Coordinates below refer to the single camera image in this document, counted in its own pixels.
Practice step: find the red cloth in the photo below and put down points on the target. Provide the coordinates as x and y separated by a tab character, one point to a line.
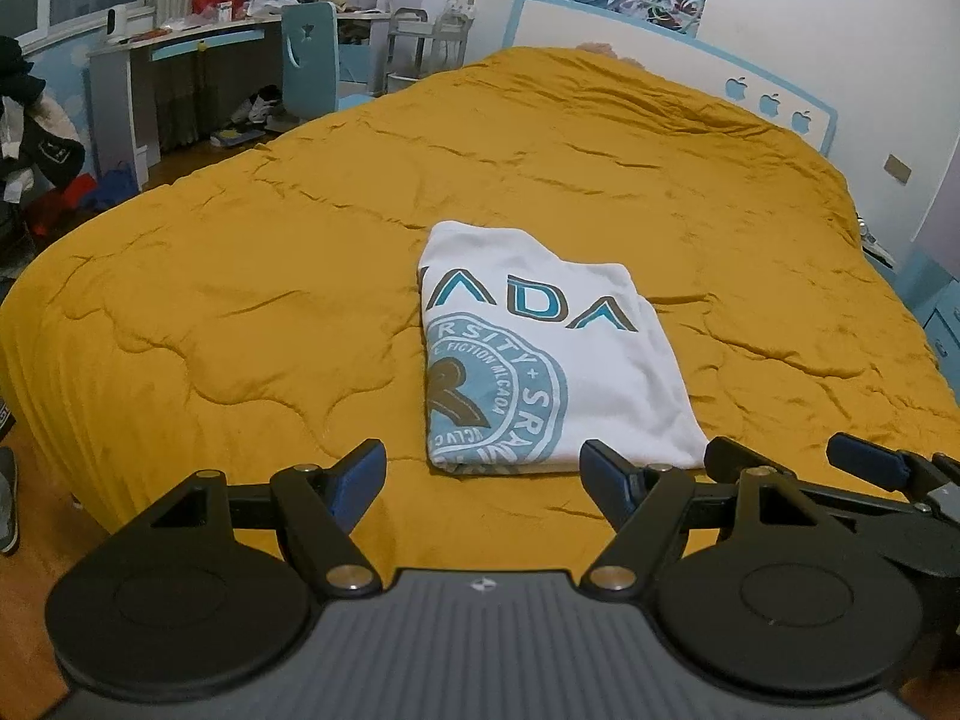
60	206

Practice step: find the blue chair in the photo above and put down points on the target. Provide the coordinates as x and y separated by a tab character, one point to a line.
307	52

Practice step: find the small white camera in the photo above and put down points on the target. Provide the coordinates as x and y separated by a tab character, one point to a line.
118	22

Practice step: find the dark clothes pile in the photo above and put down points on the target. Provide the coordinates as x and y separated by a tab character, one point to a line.
37	135

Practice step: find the brown plush toy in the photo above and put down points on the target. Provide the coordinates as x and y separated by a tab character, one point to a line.
611	52

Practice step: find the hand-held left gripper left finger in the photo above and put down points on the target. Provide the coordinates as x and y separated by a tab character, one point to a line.
356	480

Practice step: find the blue apple sticker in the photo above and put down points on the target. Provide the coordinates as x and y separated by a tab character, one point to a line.
770	103
739	87
802	121

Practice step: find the yellow quilt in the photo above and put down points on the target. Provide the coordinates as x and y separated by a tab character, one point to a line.
262	277

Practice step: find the white printed sweatshirt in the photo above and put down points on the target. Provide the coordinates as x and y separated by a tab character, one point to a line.
525	360

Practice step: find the grey trolley cart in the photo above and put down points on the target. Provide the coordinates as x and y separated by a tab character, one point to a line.
416	45

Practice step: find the white sneakers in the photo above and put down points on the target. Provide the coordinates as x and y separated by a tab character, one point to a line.
259	106

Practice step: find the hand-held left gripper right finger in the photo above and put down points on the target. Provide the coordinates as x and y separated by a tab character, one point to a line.
606	480

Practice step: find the white blue desk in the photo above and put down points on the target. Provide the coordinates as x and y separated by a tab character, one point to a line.
150	60

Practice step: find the blue cloth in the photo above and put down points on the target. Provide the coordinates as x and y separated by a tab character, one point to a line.
112	190

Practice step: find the grey slipper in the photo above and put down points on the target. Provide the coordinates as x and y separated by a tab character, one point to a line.
7	502

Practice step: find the white plastic bag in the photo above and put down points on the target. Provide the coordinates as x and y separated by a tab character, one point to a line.
271	1

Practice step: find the blue nightstand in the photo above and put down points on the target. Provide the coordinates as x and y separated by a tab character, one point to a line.
934	315

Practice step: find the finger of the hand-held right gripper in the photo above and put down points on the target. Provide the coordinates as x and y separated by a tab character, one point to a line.
870	461
847	502

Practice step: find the wall socket plate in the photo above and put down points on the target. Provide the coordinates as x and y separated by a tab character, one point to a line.
898	169

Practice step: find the white blue-edged headboard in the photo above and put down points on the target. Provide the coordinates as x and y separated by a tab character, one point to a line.
675	52

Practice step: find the clutter on nightstand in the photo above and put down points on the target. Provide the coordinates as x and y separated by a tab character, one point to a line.
876	244

